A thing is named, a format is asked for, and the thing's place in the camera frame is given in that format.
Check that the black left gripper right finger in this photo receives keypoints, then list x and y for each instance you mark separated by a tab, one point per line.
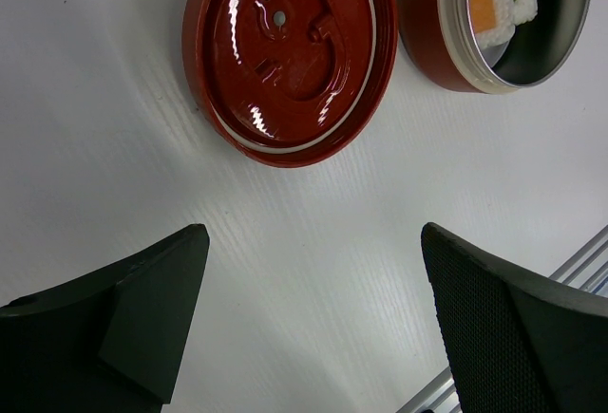
518	337

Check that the red lunch box lid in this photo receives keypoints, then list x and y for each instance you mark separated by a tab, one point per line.
288	83

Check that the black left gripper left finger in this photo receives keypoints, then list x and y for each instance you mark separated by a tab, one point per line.
111	340

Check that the red steel lunch box bowl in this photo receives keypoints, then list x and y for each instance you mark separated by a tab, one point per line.
440	40

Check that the orange sushi roll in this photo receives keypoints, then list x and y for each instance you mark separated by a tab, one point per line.
492	22

